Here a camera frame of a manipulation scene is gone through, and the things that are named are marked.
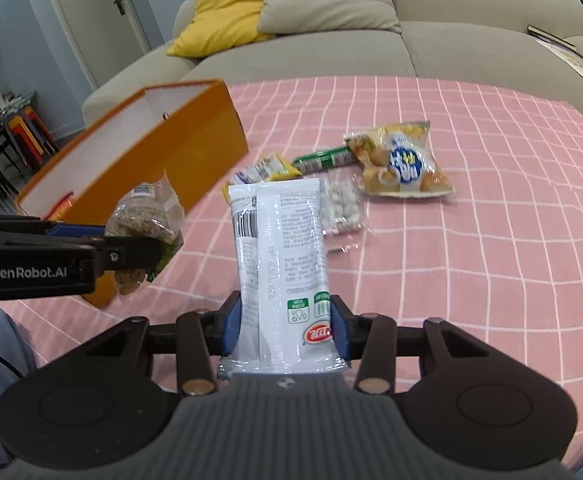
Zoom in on clear seed snack bag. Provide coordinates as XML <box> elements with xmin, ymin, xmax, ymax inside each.
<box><xmin>105</xmin><ymin>174</ymin><xmax>185</xmax><ymax>296</ymax></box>

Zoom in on clear bag white candies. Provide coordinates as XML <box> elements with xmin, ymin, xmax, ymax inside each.
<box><xmin>319</xmin><ymin>172</ymin><xmax>371</xmax><ymax>255</ymax></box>

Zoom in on white snack packet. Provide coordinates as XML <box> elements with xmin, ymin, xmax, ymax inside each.
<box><xmin>220</xmin><ymin>179</ymin><xmax>346</xmax><ymax>378</ymax></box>

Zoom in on yellow white 4meric packet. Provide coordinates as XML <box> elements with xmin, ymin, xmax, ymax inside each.
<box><xmin>222</xmin><ymin>153</ymin><xmax>302</xmax><ymax>204</ymax></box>

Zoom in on yellow biscuit bag blue label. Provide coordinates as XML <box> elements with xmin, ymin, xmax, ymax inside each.
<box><xmin>343</xmin><ymin>120</ymin><xmax>455</xmax><ymax>200</ymax></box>

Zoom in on green snack stick packet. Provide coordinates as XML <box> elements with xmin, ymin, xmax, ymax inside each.
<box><xmin>293</xmin><ymin>145</ymin><xmax>357</xmax><ymax>174</ymax></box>

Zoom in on red orange snack packet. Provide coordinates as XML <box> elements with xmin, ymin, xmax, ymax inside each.
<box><xmin>45</xmin><ymin>193</ymin><xmax>74</xmax><ymax>221</ymax></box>

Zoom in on stacked colourful stools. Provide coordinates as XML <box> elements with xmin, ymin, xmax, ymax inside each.
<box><xmin>4</xmin><ymin>105</ymin><xmax>59</xmax><ymax>172</ymax></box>

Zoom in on orange storage box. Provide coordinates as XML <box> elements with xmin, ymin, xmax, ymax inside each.
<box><xmin>14</xmin><ymin>78</ymin><xmax>250</xmax><ymax>309</ymax></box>

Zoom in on pink checkered tablecloth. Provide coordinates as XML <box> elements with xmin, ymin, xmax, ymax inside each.
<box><xmin>0</xmin><ymin>75</ymin><xmax>583</xmax><ymax>470</ymax></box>

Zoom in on cream door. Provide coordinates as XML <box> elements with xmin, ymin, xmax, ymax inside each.
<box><xmin>54</xmin><ymin>0</ymin><xmax>149</xmax><ymax>88</ymax></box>

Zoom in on yellow cushion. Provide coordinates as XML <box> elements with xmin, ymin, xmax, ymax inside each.
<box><xmin>166</xmin><ymin>0</ymin><xmax>275</xmax><ymax>58</ymax></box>

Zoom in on magazines on sofa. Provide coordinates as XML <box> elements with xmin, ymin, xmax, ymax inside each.
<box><xmin>527</xmin><ymin>25</ymin><xmax>583</xmax><ymax>79</ymax></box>

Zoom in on beige sofa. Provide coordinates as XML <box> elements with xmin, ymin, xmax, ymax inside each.
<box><xmin>82</xmin><ymin>0</ymin><xmax>583</xmax><ymax>125</ymax></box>

